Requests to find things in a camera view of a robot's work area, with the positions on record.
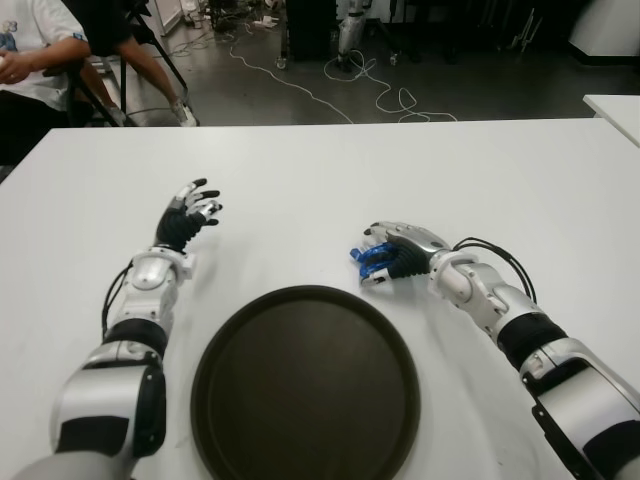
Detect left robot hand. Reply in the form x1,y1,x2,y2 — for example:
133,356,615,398
155,177,225,251

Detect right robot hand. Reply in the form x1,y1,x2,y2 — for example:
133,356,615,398
358,218,451,287

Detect blue Oreo cookie pack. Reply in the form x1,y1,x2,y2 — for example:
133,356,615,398
348,240,399,281

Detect dark brown round tray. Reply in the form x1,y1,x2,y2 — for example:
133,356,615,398
190,284,421,480

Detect white panel board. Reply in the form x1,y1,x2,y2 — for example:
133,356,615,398
152,0,186,36

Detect silver humanoid robot legs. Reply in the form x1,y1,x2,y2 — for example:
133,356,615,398
337,0,374,71

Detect white side table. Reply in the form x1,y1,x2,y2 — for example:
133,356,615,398
583,93,640,149

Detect black wheeled cabinet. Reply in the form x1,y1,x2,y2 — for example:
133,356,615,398
277,0,341,70

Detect seated person white shirt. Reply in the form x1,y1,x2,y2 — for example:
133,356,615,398
0,0,126,166

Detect white curved booth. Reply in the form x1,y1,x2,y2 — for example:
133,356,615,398
569,0,640,56

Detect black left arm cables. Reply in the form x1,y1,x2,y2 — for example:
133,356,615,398
101,262,134,341

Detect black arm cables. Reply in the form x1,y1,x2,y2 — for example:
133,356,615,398
101,262,134,341
452,237,539,304

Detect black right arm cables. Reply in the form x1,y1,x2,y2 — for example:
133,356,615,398
452,237,539,304

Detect looped white floor cable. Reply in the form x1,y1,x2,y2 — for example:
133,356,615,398
323,49,459,123

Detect long white floor cable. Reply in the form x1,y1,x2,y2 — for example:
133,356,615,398
227,42,354,125

